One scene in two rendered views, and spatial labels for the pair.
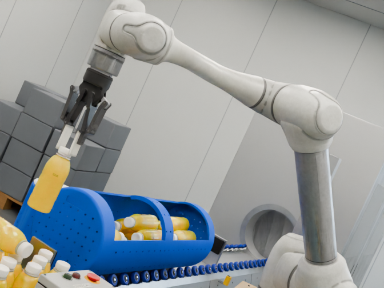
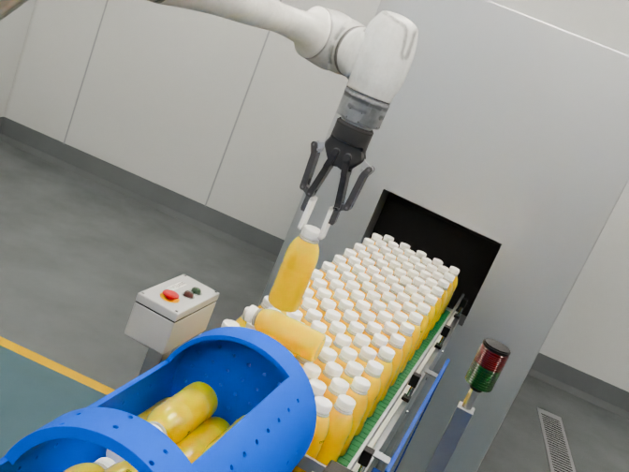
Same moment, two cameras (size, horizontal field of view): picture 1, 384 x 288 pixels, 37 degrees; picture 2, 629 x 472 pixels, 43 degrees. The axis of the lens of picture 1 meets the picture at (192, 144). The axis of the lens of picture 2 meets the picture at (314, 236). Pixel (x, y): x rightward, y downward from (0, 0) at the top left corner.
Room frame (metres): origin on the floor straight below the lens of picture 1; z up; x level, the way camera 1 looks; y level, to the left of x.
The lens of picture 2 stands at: (3.02, -0.02, 1.78)
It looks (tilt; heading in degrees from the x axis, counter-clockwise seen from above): 16 degrees down; 167
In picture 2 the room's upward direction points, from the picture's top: 22 degrees clockwise
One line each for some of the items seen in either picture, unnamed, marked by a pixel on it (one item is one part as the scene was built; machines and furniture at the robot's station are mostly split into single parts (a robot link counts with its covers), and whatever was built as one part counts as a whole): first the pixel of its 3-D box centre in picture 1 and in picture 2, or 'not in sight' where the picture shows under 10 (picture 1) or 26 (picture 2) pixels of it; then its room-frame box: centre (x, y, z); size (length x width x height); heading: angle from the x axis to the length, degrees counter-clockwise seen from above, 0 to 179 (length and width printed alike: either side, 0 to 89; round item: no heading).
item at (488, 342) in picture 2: not in sight; (481, 376); (1.55, 0.77, 1.18); 0.06 x 0.06 x 0.16
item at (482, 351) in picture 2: not in sight; (491, 357); (1.55, 0.77, 1.23); 0.06 x 0.06 x 0.04
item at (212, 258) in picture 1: (212, 250); not in sight; (2.92, -0.32, 1.00); 0.10 x 0.04 x 0.15; 63
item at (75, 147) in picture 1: (76, 143); (307, 213); (1.53, 0.28, 1.39); 0.03 x 0.01 x 0.07; 154
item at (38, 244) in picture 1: (38, 262); not in sight; (1.73, 0.28, 0.99); 0.10 x 0.02 x 0.12; 63
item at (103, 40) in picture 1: (123, 25); (380, 53); (1.53, 0.30, 1.73); 0.13 x 0.11 x 0.16; 30
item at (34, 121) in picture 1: (45, 154); not in sight; (5.88, 1.33, 0.59); 1.20 x 0.80 x 1.19; 73
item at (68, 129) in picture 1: (64, 137); (327, 222); (1.55, 0.32, 1.39); 0.03 x 0.01 x 0.07; 154
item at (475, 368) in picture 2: not in sight; (482, 375); (1.55, 0.77, 1.18); 0.06 x 0.06 x 0.05
